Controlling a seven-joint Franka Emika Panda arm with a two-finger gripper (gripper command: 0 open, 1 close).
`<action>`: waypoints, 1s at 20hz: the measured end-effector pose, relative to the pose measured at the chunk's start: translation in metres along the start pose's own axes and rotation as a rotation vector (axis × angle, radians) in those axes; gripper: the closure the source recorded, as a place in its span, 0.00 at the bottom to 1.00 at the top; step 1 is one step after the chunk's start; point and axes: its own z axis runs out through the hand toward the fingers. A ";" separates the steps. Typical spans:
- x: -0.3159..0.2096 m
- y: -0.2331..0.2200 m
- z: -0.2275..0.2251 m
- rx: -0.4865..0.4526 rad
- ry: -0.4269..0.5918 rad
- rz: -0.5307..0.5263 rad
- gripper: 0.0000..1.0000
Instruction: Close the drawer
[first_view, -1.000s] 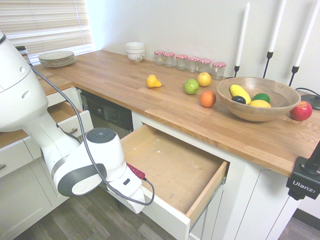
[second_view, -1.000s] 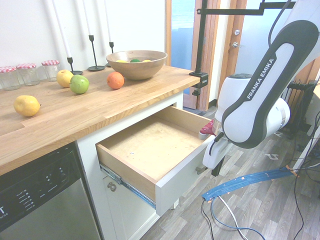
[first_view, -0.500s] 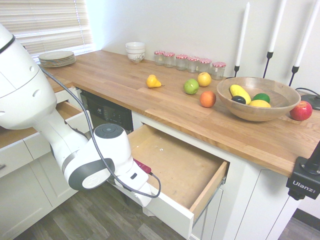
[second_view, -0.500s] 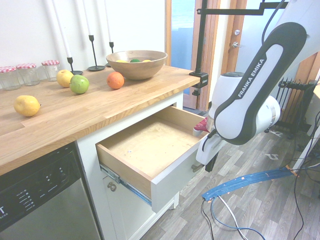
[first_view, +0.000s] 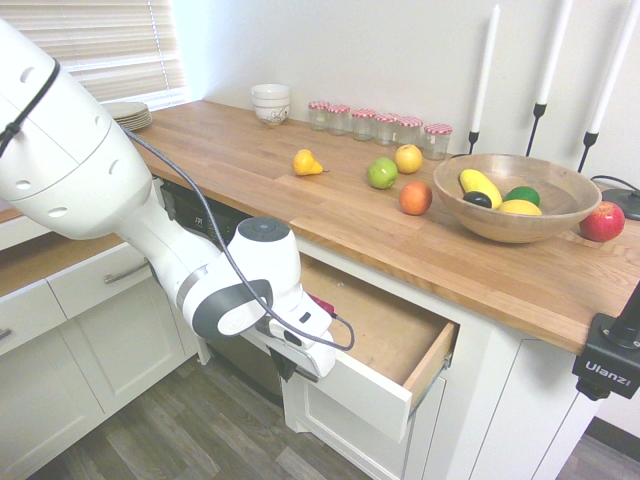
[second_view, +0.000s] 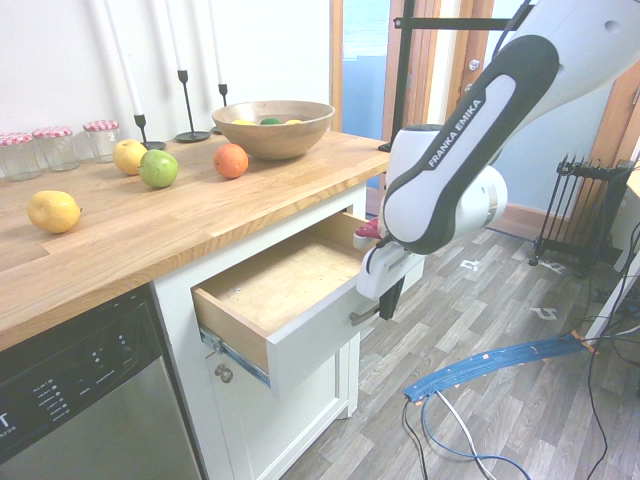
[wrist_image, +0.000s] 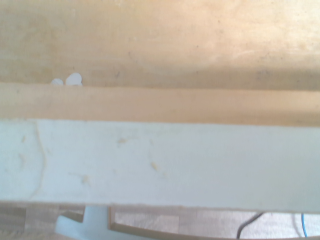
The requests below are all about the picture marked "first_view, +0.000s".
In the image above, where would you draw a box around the small red connector block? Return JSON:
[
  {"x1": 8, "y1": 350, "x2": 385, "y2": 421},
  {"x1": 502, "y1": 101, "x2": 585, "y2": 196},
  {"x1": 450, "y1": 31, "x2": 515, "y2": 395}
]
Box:
[{"x1": 309, "y1": 294, "x2": 337, "y2": 317}]

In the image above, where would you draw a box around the glass jar checkered lid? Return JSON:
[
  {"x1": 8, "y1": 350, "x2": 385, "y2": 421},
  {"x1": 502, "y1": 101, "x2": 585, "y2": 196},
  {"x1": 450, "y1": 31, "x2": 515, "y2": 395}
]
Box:
[
  {"x1": 351, "y1": 108, "x2": 377, "y2": 142},
  {"x1": 374, "y1": 113, "x2": 400, "y2": 147},
  {"x1": 307, "y1": 101, "x2": 331, "y2": 132},
  {"x1": 423, "y1": 123, "x2": 453, "y2": 161},
  {"x1": 327, "y1": 104, "x2": 352, "y2": 137},
  {"x1": 396, "y1": 116, "x2": 424, "y2": 151}
]

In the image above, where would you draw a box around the plain white bowl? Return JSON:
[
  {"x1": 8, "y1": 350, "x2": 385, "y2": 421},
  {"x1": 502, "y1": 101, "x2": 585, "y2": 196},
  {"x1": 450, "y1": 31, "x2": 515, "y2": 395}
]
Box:
[{"x1": 250, "y1": 83, "x2": 292, "y2": 109}]

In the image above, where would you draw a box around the tall white candle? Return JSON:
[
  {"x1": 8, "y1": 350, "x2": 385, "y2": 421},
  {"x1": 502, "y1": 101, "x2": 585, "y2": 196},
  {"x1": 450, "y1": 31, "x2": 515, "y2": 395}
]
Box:
[
  {"x1": 588, "y1": 0, "x2": 640, "y2": 135},
  {"x1": 537, "y1": 0, "x2": 575, "y2": 106},
  {"x1": 471, "y1": 3, "x2": 502, "y2": 134}
]

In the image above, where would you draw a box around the large wooden bowl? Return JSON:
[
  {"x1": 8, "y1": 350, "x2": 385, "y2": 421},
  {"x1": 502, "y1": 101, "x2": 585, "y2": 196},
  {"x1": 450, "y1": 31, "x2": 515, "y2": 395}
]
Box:
[{"x1": 432, "y1": 153, "x2": 603, "y2": 245}]

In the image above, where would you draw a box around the white front wooden drawer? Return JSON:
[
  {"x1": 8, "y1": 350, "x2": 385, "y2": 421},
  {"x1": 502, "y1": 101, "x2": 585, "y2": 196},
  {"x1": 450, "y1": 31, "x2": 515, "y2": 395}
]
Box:
[{"x1": 242, "y1": 252, "x2": 461, "y2": 444}]

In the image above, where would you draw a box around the green lime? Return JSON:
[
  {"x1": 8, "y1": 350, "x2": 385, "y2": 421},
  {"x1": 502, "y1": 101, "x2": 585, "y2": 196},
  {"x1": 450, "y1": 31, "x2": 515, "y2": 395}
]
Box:
[{"x1": 503, "y1": 185, "x2": 542, "y2": 207}]

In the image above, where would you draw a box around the black candle holder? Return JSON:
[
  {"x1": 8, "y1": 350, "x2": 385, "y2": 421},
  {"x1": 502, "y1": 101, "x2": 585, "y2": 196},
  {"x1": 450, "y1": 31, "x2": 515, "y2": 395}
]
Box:
[
  {"x1": 451, "y1": 130, "x2": 482, "y2": 160},
  {"x1": 576, "y1": 131, "x2": 601, "y2": 174},
  {"x1": 524, "y1": 102, "x2": 548, "y2": 157}
]

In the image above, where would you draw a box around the black round stand base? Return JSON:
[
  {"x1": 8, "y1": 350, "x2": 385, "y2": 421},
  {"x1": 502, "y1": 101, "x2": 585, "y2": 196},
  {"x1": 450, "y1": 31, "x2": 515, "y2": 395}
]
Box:
[{"x1": 611, "y1": 188, "x2": 640, "y2": 222}]

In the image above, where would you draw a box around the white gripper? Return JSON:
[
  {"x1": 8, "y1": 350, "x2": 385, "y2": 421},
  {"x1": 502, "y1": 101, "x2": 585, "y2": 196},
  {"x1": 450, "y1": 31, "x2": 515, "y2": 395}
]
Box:
[{"x1": 242, "y1": 298, "x2": 338, "y2": 384}]

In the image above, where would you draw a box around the yellow lemon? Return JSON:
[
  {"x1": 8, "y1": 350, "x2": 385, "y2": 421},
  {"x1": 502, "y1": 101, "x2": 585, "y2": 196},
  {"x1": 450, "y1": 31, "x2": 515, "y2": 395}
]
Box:
[{"x1": 497, "y1": 199, "x2": 543, "y2": 217}]

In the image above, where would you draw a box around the yellow apple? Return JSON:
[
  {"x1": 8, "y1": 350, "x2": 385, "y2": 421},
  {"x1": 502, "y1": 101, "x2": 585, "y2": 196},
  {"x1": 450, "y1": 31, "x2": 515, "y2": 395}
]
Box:
[{"x1": 394, "y1": 144, "x2": 424, "y2": 175}]

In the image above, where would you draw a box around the stack of cream plates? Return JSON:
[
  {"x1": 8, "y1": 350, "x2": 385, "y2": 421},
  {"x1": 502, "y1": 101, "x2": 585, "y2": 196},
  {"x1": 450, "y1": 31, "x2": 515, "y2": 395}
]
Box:
[{"x1": 101, "y1": 101, "x2": 153, "y2": 132}]

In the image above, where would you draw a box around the red apple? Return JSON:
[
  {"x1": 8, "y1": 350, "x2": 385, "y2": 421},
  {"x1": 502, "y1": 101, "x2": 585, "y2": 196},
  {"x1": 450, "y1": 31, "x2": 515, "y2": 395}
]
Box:
[{"x1": 579, "y1": 201, "x2": 627, "y2": 243}]

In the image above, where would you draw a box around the white side cabinet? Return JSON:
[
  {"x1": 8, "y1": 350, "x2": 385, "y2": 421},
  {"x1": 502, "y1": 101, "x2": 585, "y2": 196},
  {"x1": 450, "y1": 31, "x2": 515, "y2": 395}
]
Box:
[{"x1": 0, "y1": 209, "x2": 204, "y2": 480}]

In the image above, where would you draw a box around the yellow banana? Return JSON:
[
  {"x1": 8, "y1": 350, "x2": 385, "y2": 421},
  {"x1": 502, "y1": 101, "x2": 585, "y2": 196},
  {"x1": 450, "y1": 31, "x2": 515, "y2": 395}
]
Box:
[{"x1": 459, "y1": 169, "x2": 503, "y2": 210}]

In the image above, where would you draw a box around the black strap cable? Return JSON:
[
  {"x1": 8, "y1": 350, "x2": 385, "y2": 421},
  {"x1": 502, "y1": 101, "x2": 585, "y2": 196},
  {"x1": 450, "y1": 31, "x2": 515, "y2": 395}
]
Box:
[{"x1": 0, "y1": 58, "x2": 62, "y2": 157}]

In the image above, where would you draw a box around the green apple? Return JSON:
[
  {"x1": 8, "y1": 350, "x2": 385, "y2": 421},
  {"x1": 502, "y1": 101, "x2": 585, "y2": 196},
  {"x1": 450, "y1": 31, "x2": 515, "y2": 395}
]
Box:
[{"x1": 367, "y1": 157, "x2": 399, "y2": 190}]

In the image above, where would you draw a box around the white patterned bowl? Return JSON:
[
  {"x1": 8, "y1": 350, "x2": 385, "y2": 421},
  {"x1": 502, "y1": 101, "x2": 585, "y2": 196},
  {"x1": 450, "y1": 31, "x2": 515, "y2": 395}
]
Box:
[{"x1": 252, "y1": 102, "x2": 291, "y2": 126}]

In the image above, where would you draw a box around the thin black counter cable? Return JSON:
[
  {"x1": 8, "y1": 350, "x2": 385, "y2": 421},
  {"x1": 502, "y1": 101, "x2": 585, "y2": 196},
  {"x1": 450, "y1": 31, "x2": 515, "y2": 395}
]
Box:
[{"x1": 590, "y1": 174, "x2": 640, "y2": 194}]

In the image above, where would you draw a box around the orange red peach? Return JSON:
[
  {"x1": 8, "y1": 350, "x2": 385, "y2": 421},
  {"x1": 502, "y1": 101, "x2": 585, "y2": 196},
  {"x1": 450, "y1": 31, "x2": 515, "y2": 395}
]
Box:
[{"x1": 398, "y1": 181, "x2": 434, "y2": 216}]

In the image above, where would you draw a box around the white counter cabinet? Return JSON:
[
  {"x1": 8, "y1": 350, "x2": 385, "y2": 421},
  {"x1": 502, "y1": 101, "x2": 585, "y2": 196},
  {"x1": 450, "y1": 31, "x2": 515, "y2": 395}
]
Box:
[{"x1": 197, "y1": 238, "x2": 601, "y2": 480}]

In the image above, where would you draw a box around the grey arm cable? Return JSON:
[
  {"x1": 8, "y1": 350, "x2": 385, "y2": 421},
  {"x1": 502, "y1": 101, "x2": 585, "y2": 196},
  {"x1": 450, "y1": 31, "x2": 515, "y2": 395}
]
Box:
[{"x1": 118, "y1": 124, "x2": 357, "y2": 352}]

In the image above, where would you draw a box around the yellow pear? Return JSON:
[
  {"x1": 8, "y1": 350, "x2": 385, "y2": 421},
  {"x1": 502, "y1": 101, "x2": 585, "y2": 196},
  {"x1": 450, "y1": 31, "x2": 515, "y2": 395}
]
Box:
[{"x1": 292, "y1": 148, "x2": 326, "y2": 177}]

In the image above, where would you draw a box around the white window blind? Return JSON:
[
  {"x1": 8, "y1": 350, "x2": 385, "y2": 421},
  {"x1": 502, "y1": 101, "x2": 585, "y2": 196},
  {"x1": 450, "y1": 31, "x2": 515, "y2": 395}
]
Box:
[{"x1": 0, "y1": 0, "x2": 189, "y2": 109}]

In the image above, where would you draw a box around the black Ulanzi camera clamp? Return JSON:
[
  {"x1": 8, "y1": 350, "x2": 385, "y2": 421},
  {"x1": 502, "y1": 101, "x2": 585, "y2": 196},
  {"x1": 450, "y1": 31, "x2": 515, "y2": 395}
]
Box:
[{"x1": 571, "y1": 282, "x2": 640, "y2": 402}]

